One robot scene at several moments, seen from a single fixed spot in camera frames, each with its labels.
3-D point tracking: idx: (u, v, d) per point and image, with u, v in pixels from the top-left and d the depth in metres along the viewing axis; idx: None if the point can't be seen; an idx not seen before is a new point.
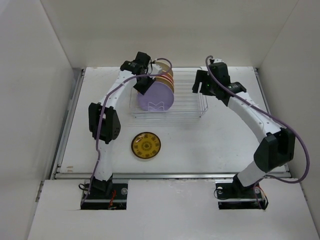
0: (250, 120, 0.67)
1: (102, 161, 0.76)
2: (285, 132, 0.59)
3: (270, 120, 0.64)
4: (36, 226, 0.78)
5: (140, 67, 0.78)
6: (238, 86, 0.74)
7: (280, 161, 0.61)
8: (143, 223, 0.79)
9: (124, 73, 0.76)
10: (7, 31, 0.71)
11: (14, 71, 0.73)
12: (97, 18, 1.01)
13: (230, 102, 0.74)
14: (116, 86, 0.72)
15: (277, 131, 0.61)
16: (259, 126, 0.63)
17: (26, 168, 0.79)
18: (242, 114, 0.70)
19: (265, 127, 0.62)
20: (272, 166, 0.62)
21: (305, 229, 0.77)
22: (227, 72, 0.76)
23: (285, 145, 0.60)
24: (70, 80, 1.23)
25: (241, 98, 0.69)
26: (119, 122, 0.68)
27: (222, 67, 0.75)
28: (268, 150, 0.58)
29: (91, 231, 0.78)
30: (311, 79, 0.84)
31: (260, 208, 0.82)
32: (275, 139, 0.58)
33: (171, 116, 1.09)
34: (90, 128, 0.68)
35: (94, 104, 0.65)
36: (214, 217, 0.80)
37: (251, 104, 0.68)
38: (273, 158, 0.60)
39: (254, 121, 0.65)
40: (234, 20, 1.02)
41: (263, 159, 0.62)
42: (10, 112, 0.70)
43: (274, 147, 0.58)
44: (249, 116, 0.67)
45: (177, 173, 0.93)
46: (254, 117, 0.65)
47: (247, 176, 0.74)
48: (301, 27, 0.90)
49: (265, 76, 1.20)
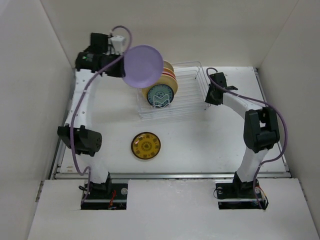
0: (238, 106, 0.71)
1: (95, 169, 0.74)
2: (267, 109, 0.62)
3: (254, 103, 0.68)
4: (36, 226, 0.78)
5: (100, 57, 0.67)
6: (231, 87, 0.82)
7: (265, 138, 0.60)
8: (143, 223, 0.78)
9: (83, 75, 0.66)
10: (8, 30, 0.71)
11: (14, 70, 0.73)
12: (98, 18, 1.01)
13: (224, 98, 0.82)
14: (78, 96, 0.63)
15: (259, 109, 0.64)
16: (244, 107, 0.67)
17: (26, 167, 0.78)
18: (234, 105, 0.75)
19: (249, 106, 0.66)
20: (258, 141, 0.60)
21: (305, 229, 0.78)
22: (224, 79, 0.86)
23: (269, 122, 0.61)
24: (70, 80, 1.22)
25: (231, 92, 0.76)
26: (97, 132, 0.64)
27: (220, 74, 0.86)
28: (250, 121, 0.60)
29: (91, 231, 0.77)
30: (310, 79, 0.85)
31: (261, 208, 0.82)
32: (256, 113, 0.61)
33: (172, 116, 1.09)
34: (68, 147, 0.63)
35: (62, 129, 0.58)
36: (215, 217, 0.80)
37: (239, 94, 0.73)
38: (257, 131, 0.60)
39: (241, 105, 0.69)
40: (233, 21, 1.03)
41: (250, 136, 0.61)
42: (10, 112, 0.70)
43: (255, 120, 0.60)
44: (236, 103, 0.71)
45: (177, 173, 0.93)
46: (239, 102, 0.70)
47: (244, 171, 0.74)
48: (301, 27, 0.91)
49: (264, 76, 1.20)
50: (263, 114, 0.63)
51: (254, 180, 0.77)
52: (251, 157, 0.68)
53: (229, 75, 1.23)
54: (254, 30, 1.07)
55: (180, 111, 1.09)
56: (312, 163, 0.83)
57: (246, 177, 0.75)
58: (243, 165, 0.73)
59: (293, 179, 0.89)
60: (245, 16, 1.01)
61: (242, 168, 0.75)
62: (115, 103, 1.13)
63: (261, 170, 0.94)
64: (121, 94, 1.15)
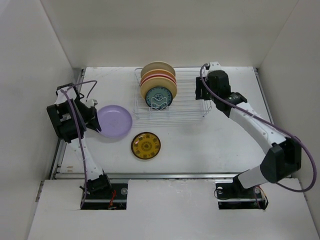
0: (253, 130, 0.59)
1: (89, 158, 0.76)
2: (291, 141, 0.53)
3: (275, 129, 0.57)
4: (36, 226, 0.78)
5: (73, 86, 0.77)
6: (238, 97, 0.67)
7: (288, 171, 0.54)
8: (143, 223, 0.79)
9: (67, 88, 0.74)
10: (7, 30, 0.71)
11: (14, 70, 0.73)
12: (98, 18, 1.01)
13: (231, 113, 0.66)
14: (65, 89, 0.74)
15: (283, 141, 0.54)
16: (264, 136, 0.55)
17: (26, 168, 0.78)
18: (245, 125, 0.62)
19: (269, 136, 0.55)
20: (280, 176, 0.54)
21: (304, 229, 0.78)
22: (227, 83, 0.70)
23: (292, 154, 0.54)
24: (70, 80, 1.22)
25: (242, 109, 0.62)
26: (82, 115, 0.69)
27: (224, 77, 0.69)
28: (274, 160, 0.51)
29: (91, 231, 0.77)
30: (311, 80, 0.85)
31: (260, 208, 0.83)
32: (281, 149, 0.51)
33: (172, 116, 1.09)
34: (58, 133, 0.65)
35: (51, 105, 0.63)
36: (214, 217, 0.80)
37: (254, 114, 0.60)
38: (280, 170, 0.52)
39: (257, 130, 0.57)
40: (234, 21, 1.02)
41: (270, 171, 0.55)
42: (10, 112, 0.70)
43: (280, 158, 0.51)
44: (251, 126, 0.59)
45: (177, 173, 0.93)
46: (256, 127, 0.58)
47: (248, 179, 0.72)
48: (301, 27, 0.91)
49: (264, 76, 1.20)
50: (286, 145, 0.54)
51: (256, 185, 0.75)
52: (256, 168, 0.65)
53: (229, 75, 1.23)
54: (254, 30, 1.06)
55: (180, 111, 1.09)
56: (312, 163, 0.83)
57: (250, 184, 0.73)
58: (250, 176, 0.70)
59: (293, 179, 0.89)
60: (245, 16, 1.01)
61: (247, 177, 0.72)
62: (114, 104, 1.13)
63: None
64: (121, 95, 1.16)
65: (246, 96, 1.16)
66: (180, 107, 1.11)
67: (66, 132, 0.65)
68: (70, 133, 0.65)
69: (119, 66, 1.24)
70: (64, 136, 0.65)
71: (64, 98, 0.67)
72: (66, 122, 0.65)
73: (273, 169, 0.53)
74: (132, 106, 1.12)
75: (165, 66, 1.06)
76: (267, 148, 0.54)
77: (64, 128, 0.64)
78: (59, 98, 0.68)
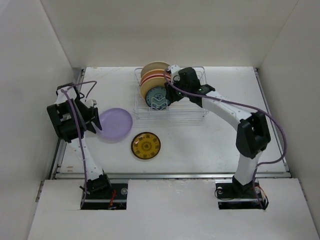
0: (224, 113, 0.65)
1: (89, 158, 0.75)
2: (257, 116, 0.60)
3: (241, 109, 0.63)
4: (36, 226, 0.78)
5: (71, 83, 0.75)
6: (207, 88, 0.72)
7: (259, 144, 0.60)
8: (143, 223, 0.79)
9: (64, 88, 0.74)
10: (7, 30, 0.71)
11: (14, 70, 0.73)
12: (98, 19, 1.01)
13: (203, 103, 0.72)
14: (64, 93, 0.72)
15: (249, 116, 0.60)
16: (232, 116, 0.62)
17: (26, 167, 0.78)
18: (217, 111, 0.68)
19: (237, 115, 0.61)
20: (254, 149, 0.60)
21: (305, 229, 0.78)
22: (196, 76, 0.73)
23: (260, 127, 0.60)
24: (70, 80, 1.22)
25: (211, 96, 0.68)
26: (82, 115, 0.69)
27: (191, 72, 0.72)
28: (245, 133, 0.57)
29: (91, 231, 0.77)
30: (310, 80, 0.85)
31: (261, 208, 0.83)
32: (248, 123, 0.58)
33: (172, 116, 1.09)
34: (58, 132, 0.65)
35: (51, 105, 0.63)
36: (215, 217, 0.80)
37: (222, 99, 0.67)
38: (251, 142, 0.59)
39: (227, 112, 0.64)
40: (234, 21, 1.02)
41: (244, 145, 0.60)
42: (10, 112, 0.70)
43: (249, 131, 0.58)
44: (221, 110, 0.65)
45: (177, 174, 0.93)
46: (225, 109, 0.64)
47: (242, 173, 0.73)
48: (301, 27, 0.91)
49: (265, 76, 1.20)
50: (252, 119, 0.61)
51: (253, 178, 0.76)
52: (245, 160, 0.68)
53: (229, 75, 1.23)
54: (254, 30, 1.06)
55: (180, 111, 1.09)
56: (311, 163, 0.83)
57: (246, 180, 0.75)
58: (240, 168, 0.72)
59: (293, 179, 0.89)
60: (245, 16, 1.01)
61: (239, 170, 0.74)
62: (115, 103, 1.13)
63: (261, 170, 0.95)
64: (121, 95, 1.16)
65: (246, 96, 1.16)
66: (180, 107, 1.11)
67: (66, 132, 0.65)
68: (70, 133, 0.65)
69: (119, 66, 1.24)
70: (64, 136, 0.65)
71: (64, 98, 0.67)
72: (66, 122, 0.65)
73: (246, 143, 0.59)
74: (132, 106, 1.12)
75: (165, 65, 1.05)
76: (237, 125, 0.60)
77: (64, 127, 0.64)
78: (59, 98, 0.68)
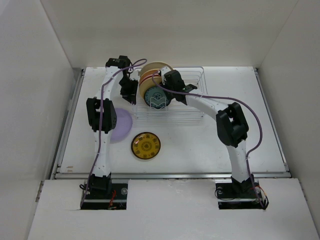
0: (205, 107, 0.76)
1: (102, 154, 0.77)
2: (233, 107, 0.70)
3: (219, 102, 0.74)
4: (36, 226, 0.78)
5: (124, 62, 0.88)
6: (190, 87, 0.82)
7: (237, 132, 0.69)
8: (143, 223, 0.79)
9: (112, 69, 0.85)
10: (7, 30, 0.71)
11: (14, 70, 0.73)
12: (97, 19, 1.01)
13: (187, 101, 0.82)
14: (106, 80, 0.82)
15: (226, 108, 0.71)
16: (212, 108, 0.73)
17: (27, 168, 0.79)
18: (199, 107, 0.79)
19: (216, 107, 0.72)
20: (233, 137, 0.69)
21: (305, 229, 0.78)
22: (180, 77, 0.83)
23: (237, 118, 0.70)
24: (70, 80, 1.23)
25: (193, 93, 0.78)
26: (115, 113, 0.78)
27: (175, 74, 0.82)
28: (222, 123, 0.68)
29: (91, 231, 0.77)
30: (310, 80, 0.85)
31: (261, 207, 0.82)
32: (225, 114, 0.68)
33: (172, 117, 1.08)
34: (90, 122, 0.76)
35: (91, 99, 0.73)
36: (215, 217, 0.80)
37: (202, 95, 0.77)
38: (230, 130, 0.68)
39: (207, 106, 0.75)
40: (234, 21, 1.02)
41: (224, 134, 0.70)
42: (10, 112, 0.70)
43: (226, 120, 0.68)
44: (202, 105, 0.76)
45: (177, 173, 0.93)
46: (206, 103, 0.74)
47: (237, 170, 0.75)
48: (301, 27, 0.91)
49: (265, 76, 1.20)
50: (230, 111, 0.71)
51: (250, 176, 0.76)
52: (235, 152, 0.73)
53: (229, 75, 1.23)
54: (254, 30, 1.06)
55: (180, 111, 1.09)
56: (311, 163, 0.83)
57: (242, 177, 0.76)
58: (234, 165, 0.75)
59: (293, 179, 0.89)
60: (245, 16, 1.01)
61: (234, 169, 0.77)
62: (114, 103, 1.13)
63: (261, 170, 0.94)
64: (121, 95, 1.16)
65: (246, 96, 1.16)
66: (180, 107, 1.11)
67: (96, 125, 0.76)
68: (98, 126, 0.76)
69: None
70: (93, 126, 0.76)
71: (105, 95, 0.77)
72: (98, 117, 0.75)
73: (225, 132, 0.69)
74: (132, 106, 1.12)
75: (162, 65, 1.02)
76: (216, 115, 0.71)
77: (96, 120, 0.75)
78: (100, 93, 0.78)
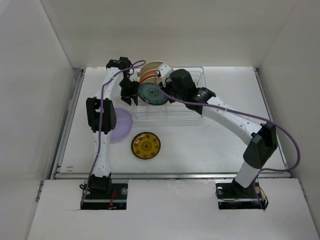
0: (230, 124, 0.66)
1: (101, 155, 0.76)
2: (267, 127, 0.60)
3: (249, 120, 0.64)
4: (36, 226, 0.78)
5: (125, 62, 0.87)
6: (206, 92, 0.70)
7: (268, 153, 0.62)
8: (143, 223, 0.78)
9: (112, 69, 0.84)
10: (7, 30, 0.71)
11: (14, 70, 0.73)
12: (98, 19, 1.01)
13: (203, 111, 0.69)
14: (107, 80, 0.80)
15: (259, 129, 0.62)
16: (242, 128, 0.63)
17: (26, 168, 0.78)
18: (220, 120, 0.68)
19: (247, 128, 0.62)
20: (263, 160, 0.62)
21: (305, 229, 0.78)
22: (190, 80, 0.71)
23: (268, 137, 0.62)
24: (70, 80, 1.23)
25: (214, 105, 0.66)
26: (114, 113, 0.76)
27: (185, 76, 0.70)
28: (258, 149, 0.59)
29: (91, 231, 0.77)
30: (311, 80, 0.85)
31: (261, 207, 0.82)
32: (261, 138, 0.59)
33: (172, 117, 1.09)
34: (89, 122, 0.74)
35: (90, 98, 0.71)
36: (215, 217, 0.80)
37: (227, 108, 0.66)
38: (262, 155, 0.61)
39: (235, 124, 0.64)
40: (234, 21, 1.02)
41: (254, 158, 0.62)
42: (10, 112, 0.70)
43: (261, 145, 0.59)
44: (228, 121, 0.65)
45: (177, 173, 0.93)
46: (233, 122, 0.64)
47: (244, 176, 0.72)
48: (301, 27, 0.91)
49: (265, 76, 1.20)
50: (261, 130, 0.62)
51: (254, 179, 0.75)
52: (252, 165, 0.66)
53: (229, 75, 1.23)
54: (254, 30, 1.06)
55: (180, 111, 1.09)
56: (311, 163, 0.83)
57: (248, 182, 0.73)
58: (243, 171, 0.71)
59: (293, 179, 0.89)
60: (245, 16, 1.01)
61: (241, 174, 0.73)
62: (114, 103, 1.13)
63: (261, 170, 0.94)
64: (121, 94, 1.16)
65: (245, 96, 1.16)
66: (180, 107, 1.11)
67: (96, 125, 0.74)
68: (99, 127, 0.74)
69: None
70: (92, 126, 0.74)
71: (105, 96, 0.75)
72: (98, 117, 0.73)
73: (257, 156, 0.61)
74: (132, 106, 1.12)
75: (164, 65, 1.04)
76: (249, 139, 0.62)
77: (95, 121, 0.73)
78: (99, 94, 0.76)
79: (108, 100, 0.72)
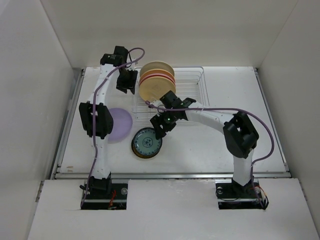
0: (208, 121, 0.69)
1: (100, 158, 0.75)
2: (239, 116, 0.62)
3: (223, 112, 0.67)
4: (36, 226, 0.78)
5: (120, 57, 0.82)
6: (188, 101, 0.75)
7: (248, 143, 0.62)
8: (143, 223, 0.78)
9: (106, 67, 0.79)
10: (7, 30, 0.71)
11: (14, 70, 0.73)
12: (98, 19, 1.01)
13: (188, 117, 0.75)
14: (101, 81, 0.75)
15: (232, 118, 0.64)
16: (216, 121, 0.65)
17: (27, 168, 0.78)
18: (202, 120, 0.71)
19: (221, 119, 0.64)
20: (245, 149, 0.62)
21: (305, 229, 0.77)
22: (176, 96, 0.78)
23: (245, 127, 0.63)
24: (70, 80, 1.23)
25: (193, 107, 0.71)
26: (110, 116, 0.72)
27: (169, 94, 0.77)
28: (232, 136, 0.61)
29: (91, 231, 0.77)
30: (311, 80, 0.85)
31: (261, 207, 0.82)
32: (233, 126, 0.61)
33: None
34: (84, 127, 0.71)
35: (83, 105, 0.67)
36: (215, 217, 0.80)
37: (203, 107, 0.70)
38: (240, 142, 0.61)
39: (210, 118, 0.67)
40: (234, 21, 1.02)
41: (235, 147, 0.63)
42: (10, 112, 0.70)
43: (235, 132, 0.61)
44: (205, 118, 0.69)
45: (177, 173, 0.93)
46: (209, 116, 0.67)
47: (240, 174, 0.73)
48: (301, 27, 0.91)
49: (265, 76, 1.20)
50: (236, 120, 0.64)
51: (250, 178, 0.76)
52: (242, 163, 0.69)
53: (229, 75, 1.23)
54: (254, 30, 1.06)
55: None
56: (311, 163, 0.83)
57: (243, 180, 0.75)
58: (238, 170, 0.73)
59: (293, 179, 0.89)
60: (245, 16, 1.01)
61: (237, 172, 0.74)
62: (114, 103, 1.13)
63: (261, 170, 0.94)
64: (121, 94, 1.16)
65: (245, 96, 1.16)
66: None
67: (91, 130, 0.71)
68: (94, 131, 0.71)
69: None
70: (87, 130, 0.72)
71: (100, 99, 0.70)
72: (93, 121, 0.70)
73: (236, 145, 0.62)
74: (132, 106, 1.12)
75: (166, 68, 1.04)
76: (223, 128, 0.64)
77: (90, 125, 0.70)
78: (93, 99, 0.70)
79: (102, 105, 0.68)
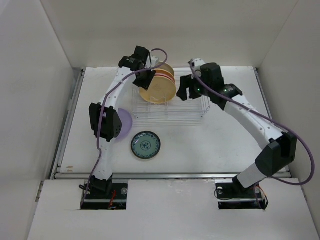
0: (250, 125, 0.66)
1: (103, 160, 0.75)
2: (287, 136, 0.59)
3: (271, 125, 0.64)
4: (36, 227, 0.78)
5: (139, 62, 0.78)
6: (233, 89, 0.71)
7: (282, 164, 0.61)
8: (143, 223, 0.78)
9: (123, 70, 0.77)
10: (7, 30, 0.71)
11: (14, 70, 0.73)
12: (98, 19, 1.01)
13: (226, 106, 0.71)
14: (115, 84, 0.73)
15: (278, 136, 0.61)
16: (261, 131, 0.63)
17: (27, 168, 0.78)
18: (241, 119, 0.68)
19: (267, 132, 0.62)
20: (276, 170, 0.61)
21: (305, 230, 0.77)
22: (220, 75, 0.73)
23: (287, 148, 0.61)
24: (70, 80, 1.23)
25: (238, 103, 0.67)
26: (119, 120, 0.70)
27: (217, 70, 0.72)
28: (272, 155, 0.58)
29: (91, 231, 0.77)
30: (311, 80, 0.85)
31: (260, 208, 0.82)
32: (278, 146, 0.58)
33: (172, 117, 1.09)
34: (92, 127, 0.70)
35: (94, 105, 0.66)
36: (215, 217, 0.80)
37: (250, 108, 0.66)
38: (276, 163, 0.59)
39: (255, 126, 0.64)
40: (234, 21, 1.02)
41: (267, 165, 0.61)
42: (10, 112, 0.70)
43: (277, 153, 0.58)
44: (249, 121, 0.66)
45: (177, 173, 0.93)
46: (254, 123, 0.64)
47: (248, 177, 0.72)
48: (301, 27, 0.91)
49: (265, 76, 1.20)
50: (280, 138, 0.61)
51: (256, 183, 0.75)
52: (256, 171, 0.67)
53: (229, 75, 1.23)
54: (254, 30, 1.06)
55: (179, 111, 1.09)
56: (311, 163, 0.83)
57: (249, 184, 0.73)
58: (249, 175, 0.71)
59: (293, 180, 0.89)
60: (245, 16, 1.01)
61: (246, 176, 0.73)
62: None
63: None
64: None
65: (245, 96, 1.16)
66: (180, 107, 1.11)
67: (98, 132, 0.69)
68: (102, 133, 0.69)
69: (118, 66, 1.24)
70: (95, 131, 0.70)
71: (112, 102, 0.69)
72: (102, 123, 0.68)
73: (270, 164, 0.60)
74: (132, 106, 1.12)
75: (166, 68, 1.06)
76: (266, 143, 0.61)
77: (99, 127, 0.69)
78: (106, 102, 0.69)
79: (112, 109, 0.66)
